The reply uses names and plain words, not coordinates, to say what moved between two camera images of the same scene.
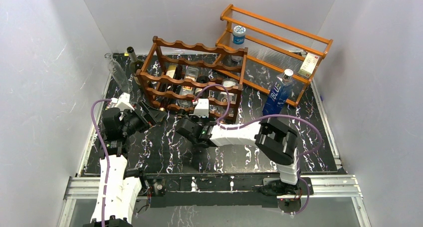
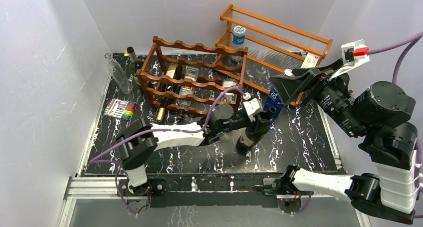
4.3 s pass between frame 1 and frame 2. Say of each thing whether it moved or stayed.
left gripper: moved
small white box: stayed
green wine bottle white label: stayed
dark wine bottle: moved
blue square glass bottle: stayed
